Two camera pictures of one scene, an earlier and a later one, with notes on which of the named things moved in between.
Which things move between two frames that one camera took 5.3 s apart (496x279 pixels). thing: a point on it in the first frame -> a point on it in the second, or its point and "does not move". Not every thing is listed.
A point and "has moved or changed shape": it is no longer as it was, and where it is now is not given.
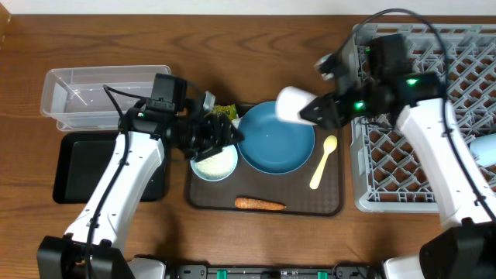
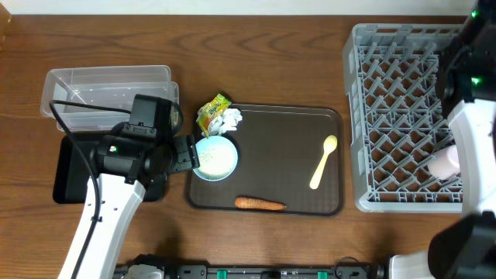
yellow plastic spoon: (330, 142) does not move
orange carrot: (258, 204) does not move
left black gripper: (211, 146) -> (186, 154)
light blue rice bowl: (218, 167) does not move
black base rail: (338, 271) does not move
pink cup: (290, 101) has moved or changed shape
